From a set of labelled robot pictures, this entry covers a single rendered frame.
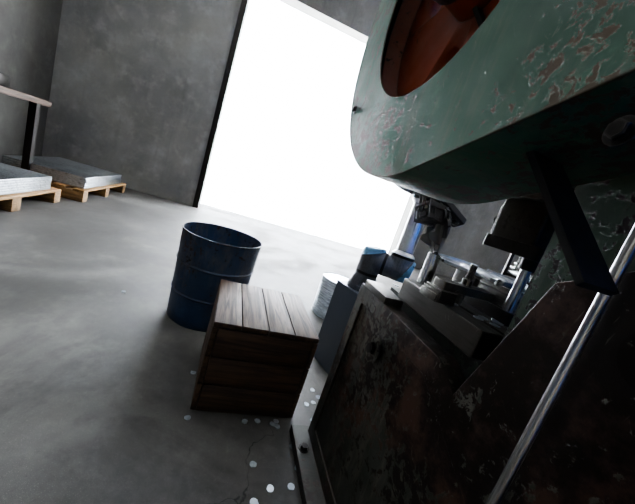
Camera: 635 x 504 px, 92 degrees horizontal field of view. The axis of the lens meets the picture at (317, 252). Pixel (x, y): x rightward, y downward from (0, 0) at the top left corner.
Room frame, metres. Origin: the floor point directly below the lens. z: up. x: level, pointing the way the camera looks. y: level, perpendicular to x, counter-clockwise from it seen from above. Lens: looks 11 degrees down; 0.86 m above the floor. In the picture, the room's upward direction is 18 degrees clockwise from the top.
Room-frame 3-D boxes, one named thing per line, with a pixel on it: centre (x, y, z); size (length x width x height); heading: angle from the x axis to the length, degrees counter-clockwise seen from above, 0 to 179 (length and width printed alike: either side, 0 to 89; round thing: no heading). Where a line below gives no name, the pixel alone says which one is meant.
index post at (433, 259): (0.85, -0.31, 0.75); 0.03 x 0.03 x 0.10; 17
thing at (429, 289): (0.73, -0.35, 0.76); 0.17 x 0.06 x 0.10; 107
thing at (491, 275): (0.90, -0.48, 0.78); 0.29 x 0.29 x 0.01
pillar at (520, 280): (0.69, -0.46, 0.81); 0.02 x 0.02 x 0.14
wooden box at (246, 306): (1.18, 0.13, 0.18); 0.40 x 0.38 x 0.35; 18
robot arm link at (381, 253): (1.54, -0.28, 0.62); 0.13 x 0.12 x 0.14; 75
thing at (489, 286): (0.78, -0.51, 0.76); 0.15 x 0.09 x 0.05; 107
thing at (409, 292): (0.78, -0.51, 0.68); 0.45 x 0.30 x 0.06; 107
